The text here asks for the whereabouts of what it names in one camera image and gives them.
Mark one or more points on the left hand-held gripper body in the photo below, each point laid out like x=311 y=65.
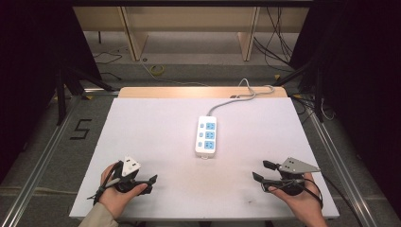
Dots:
x=129 y=171

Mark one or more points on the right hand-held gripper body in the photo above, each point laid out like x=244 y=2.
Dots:
x=293 y=171

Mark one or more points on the white power strip blue sockets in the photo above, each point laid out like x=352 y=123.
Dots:
x=206 y=135

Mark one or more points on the person's left hand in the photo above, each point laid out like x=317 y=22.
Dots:
x=118 y=198

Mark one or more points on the person's right hand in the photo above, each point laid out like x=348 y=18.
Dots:
x=299 y=201

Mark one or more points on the black metal stand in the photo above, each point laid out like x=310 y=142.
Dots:
x=319 y=94
x=61 y=94

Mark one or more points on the yellow tape roll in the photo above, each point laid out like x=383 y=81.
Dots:
x=151 y=70

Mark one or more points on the black curtain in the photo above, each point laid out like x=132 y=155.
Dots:
x=362 y=78
x=28 y=78

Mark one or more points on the wooden shelf unit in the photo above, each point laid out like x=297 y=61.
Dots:
x=189 y=22

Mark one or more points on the aluminium floor rail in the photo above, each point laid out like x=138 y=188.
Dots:
x=340 y=164
x=38 y=160

